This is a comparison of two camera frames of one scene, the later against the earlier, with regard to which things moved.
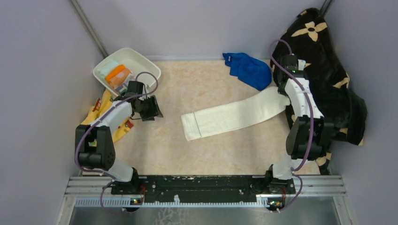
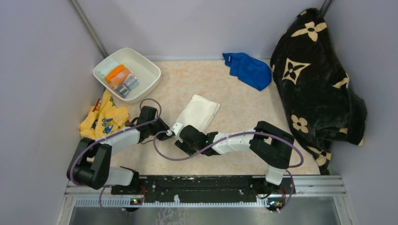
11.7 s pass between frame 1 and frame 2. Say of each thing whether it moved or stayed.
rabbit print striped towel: stayed
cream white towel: moved
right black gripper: moved
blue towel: stayed
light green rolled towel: stayed
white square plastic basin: stayed
